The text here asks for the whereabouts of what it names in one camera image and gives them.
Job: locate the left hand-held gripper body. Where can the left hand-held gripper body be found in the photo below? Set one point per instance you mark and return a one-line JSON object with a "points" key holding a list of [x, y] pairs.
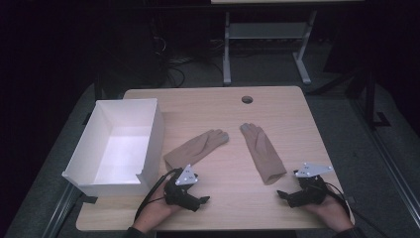
{"points": [[178, 193]]}

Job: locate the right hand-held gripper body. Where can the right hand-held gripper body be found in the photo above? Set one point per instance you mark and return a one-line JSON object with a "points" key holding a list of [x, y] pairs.
{"points": [[312, 193]]}

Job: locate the beige glove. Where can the beige glove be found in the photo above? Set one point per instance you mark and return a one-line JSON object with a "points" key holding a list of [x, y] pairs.
{"points": [[262, 152], [198, 145]]}

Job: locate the white box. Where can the white box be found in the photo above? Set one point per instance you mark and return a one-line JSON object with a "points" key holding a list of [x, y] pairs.
{"points": [[122, 155]]}

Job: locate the person's left hand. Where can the person's left hand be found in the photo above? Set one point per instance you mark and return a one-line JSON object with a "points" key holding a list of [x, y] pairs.
{"points": [[153, 213]]}

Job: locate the aluminium rail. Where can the aluminium rail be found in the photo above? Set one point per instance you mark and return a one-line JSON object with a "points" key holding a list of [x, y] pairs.
{"points": [[386, 148], [61, 211]]}

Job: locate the black metal post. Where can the black metal post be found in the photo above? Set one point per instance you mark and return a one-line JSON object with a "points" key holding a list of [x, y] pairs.
{"points": [[370, 95]]}

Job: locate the grey metal table frame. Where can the grey metal table frame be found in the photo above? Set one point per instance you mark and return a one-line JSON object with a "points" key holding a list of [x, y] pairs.
{"points": [[264, 30]]}

